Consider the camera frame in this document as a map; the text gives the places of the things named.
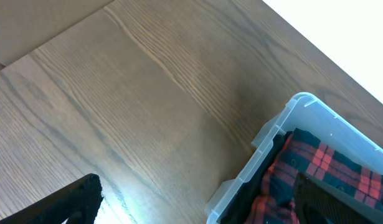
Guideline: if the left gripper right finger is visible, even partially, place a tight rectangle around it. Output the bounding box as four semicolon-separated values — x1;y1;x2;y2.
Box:
293;172;383;224

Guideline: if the red navy plaid shirt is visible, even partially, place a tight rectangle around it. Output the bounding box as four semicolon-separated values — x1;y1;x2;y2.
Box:
246;129;383;223

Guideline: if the clear plastic storage container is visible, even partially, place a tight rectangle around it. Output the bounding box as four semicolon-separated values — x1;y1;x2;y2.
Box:
205;92;383;224

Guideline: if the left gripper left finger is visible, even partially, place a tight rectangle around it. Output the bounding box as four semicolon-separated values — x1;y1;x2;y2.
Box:
0;173;103;224

